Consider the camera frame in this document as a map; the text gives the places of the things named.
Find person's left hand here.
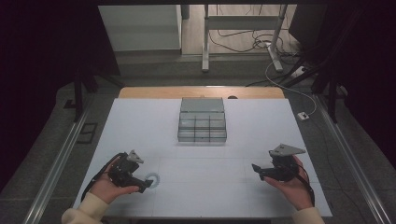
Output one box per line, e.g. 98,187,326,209
89,156,140,205

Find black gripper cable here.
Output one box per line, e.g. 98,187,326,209
80,151,126,203
294,163,317,207

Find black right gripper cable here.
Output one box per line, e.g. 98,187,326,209
294,163,317,207

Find white metal desk frame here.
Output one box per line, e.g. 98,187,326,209
201,4,290,74

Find black floor plate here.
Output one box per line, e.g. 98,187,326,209
76,122,99,145

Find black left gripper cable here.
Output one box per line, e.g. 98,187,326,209
80,151,126,203

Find black stand leg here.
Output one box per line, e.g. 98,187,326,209
310,61,341,124
73,68,98,123

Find white cable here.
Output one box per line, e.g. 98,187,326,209
264,60,318,117

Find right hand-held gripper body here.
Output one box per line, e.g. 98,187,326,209
261,143,307,183

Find metal floor rail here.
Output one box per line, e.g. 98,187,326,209
313,93,394,224
22,93,94,224

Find clear plastic organizer box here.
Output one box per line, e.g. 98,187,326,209
177,96,228,144

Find black floor cables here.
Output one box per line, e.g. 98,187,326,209
207,4,302,58

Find person's right hand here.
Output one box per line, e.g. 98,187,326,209
264,154,314,212

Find dark curtain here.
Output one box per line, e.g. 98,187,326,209
0,0,121,191
289,4,396,171

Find white board table cover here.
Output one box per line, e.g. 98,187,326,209
72,98,333,218

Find white power strip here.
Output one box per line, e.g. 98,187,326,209
290,65,308,79

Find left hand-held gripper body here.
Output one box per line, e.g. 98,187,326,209
107,149,147,189

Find white cabinet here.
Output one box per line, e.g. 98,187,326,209
98,4,183,52

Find translucent tape ring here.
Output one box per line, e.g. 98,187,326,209
144,172,161,189

